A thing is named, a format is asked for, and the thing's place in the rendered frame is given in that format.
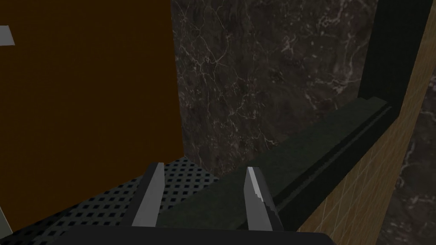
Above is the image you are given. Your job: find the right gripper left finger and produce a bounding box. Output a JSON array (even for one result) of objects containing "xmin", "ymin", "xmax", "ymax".
[{"xmin": 120, "ymin": 162, "xmax": 166, "ymax": 228}]

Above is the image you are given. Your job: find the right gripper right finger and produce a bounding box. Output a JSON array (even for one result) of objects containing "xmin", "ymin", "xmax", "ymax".
[{"xmin": 243, "ymin": 166, "xmax": 284, "ymax": 232}]

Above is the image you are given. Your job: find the brown door leaf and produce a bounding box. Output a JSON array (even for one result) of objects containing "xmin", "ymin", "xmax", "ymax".
[{"xmin": 0, "ymin": 0, "xmax": 185, "ymax": 234}]

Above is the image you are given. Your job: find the grey door handle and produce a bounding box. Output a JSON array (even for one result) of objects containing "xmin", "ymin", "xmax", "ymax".
[{"xmin": 0, "ymin": 25, "xmax": 16, "ymax": 46}]

